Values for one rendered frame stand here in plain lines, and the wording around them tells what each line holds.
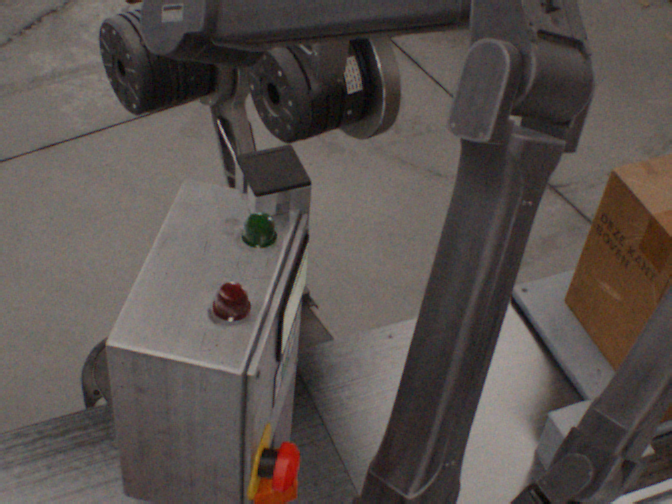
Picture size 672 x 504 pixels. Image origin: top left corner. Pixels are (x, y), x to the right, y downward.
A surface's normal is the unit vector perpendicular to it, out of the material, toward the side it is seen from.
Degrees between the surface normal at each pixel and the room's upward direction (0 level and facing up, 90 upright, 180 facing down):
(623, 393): 39
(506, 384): 0
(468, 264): 62
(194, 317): 0
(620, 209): 90
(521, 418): 0
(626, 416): 32
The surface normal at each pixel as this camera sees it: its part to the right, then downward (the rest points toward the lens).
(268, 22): -0.71, 0.06
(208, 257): 0.08, -0.68
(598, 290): -0.92, 0.23
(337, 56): 0.54, 0.64
